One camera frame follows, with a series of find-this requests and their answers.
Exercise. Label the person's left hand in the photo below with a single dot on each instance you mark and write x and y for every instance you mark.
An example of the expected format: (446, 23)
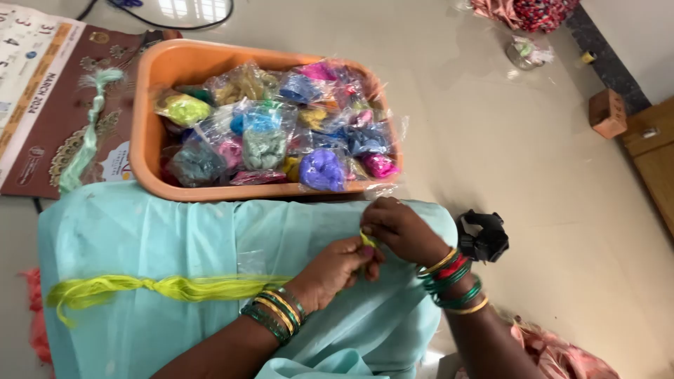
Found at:
(329, 273)

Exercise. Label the person's right hand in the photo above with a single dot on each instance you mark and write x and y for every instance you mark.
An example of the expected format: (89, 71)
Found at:
(408, 231)

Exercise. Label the person's right fingers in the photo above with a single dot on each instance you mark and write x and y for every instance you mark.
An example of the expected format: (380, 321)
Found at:
(379, 216)

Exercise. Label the person's left fingers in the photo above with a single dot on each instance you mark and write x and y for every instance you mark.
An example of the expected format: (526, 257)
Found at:
(366, 263)

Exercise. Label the lime green thread skein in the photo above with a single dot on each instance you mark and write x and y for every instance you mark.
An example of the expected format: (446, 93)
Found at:
(174, 287)

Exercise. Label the green red gold right bangles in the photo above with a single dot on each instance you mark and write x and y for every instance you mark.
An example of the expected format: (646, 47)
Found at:
(450, 281)

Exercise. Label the green and gold left bangles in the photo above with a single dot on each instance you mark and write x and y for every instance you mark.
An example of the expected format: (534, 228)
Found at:
(276, 313)

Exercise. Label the clear empty plastic packet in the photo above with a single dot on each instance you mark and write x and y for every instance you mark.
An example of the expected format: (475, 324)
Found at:
(252, 262)

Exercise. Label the pile of coloured thread packets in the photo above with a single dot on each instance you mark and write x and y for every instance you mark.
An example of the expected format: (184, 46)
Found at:
(279, 131)

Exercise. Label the light blue cloth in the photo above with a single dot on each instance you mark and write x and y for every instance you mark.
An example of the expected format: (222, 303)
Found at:
(184, 237)

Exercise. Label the pink patterned cloth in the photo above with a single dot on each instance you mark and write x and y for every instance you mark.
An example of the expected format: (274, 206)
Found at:
(553, 352)

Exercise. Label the clear plastic bag with scraps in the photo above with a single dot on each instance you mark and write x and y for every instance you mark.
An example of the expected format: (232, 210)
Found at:
(527, 52)

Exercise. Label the floral red cloth heap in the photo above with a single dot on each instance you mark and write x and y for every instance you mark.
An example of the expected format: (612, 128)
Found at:
(526, 13)

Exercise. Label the orange plastic tub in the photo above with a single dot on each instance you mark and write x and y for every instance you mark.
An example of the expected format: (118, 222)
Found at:
(152, 105)

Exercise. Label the small yellow thread spool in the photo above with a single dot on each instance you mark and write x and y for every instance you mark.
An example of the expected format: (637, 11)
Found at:
(588, 57)

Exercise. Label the dark granite door sill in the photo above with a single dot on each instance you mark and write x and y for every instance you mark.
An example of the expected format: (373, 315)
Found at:
(605, 58)

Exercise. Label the wooden cabinet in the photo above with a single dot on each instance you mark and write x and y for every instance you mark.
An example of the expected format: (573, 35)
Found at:
(655, 158)

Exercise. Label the mint green thread skein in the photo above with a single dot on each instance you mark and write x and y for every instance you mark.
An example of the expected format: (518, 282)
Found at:
(89, 131)

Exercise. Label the coral pink cloth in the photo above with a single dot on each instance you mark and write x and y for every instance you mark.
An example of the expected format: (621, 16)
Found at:
(38, 316)

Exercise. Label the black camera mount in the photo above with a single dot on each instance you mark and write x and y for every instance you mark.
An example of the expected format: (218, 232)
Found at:
(484, 237)

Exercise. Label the brown wall calendar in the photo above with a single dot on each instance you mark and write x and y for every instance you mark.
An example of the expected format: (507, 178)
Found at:
(47, 100)

